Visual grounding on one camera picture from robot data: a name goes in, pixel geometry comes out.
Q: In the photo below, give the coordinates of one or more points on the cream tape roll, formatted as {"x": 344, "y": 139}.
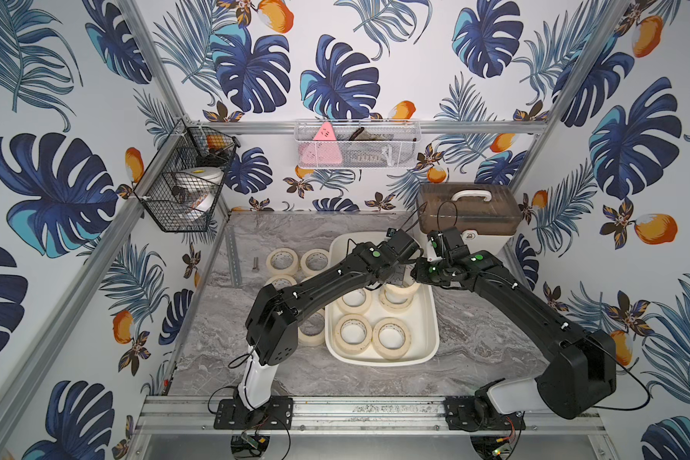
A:
{"x": 353, "y": 334}
{"x": 402, "y": 283}
{"x": 355, "y": 302}
{"x": 393, "y": 302}
{"x": 283, "y": 261}
{"x": 311, "y": 332}
{"x": 282, "y": 281}
{"x": 391, "y": 338}

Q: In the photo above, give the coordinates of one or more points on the black wire basket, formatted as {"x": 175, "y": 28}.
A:
{"x": 184, "y": 148}

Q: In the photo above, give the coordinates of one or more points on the white mesh wall basket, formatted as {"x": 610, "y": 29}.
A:
{"x": 368, "y": 144}

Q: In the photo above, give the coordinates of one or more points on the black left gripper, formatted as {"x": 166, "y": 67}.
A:
{"x": 405, "y": 247}

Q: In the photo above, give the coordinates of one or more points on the pink triangle in basket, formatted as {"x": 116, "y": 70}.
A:
{"x": 323, "y": 150}

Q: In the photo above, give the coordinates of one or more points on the perforated metal DIN rail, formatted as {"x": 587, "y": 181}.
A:
{"x": 233, "y": 258}

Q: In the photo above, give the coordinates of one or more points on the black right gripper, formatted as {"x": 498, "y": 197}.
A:
{"x": 419, "y": 272}

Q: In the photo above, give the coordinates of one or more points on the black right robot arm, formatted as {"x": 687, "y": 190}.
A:
{"x": 581, "y": 369}

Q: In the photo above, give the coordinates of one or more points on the brown lidded storage case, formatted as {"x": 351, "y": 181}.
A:
{"x": 487, "y": 216}

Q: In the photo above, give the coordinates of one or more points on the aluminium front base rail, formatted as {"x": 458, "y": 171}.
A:
{"x": 336, "y": 415}

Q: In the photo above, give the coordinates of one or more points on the white plastic storage tray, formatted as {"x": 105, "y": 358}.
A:
{"x": 421, "y": 319}

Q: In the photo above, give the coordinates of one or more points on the white object in black basket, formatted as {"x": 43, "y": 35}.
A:
{"x": 194, "y": 190}

